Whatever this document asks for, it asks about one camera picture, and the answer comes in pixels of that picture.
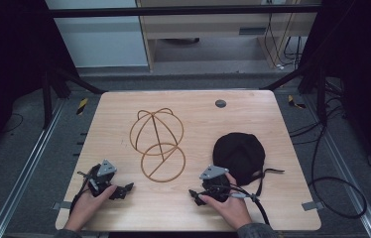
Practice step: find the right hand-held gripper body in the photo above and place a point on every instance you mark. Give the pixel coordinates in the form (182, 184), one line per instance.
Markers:
(215, 183)

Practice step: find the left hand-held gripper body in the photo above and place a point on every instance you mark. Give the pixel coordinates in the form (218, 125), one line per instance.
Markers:
(102, 178)

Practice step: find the black cap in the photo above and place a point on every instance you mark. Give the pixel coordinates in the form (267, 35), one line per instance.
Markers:
(239, 155)

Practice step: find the person's right hand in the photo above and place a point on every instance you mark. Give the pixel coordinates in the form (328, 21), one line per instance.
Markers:
(233, 208)

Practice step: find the person's left hand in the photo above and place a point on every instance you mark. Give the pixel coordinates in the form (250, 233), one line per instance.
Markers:
(86, 208)

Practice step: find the yellow black striped tape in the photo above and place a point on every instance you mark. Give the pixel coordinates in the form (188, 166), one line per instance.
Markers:
(294, 102)
(82, 106)

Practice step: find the grey table grommet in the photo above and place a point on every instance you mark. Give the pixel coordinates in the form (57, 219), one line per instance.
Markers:
(220, 103)

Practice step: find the white cabinet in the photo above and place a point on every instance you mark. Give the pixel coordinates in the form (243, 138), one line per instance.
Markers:
(104, 39)

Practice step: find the black curtain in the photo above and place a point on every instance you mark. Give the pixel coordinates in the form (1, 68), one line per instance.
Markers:
(362, 66)
(8, 66)

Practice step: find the grey table bracket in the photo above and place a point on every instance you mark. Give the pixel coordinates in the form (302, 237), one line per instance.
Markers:
(61, 206)
(312, 205)

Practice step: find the aluminium floor rail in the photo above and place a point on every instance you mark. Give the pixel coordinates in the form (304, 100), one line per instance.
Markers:
(28, 165)
(348, 172)

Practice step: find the black frame strut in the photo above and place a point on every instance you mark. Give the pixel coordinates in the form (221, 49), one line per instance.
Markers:
(292, 77)
(74, 79)

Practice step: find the black horizontal frame bar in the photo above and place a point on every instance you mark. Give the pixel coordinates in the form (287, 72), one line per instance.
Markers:
(173, 11)

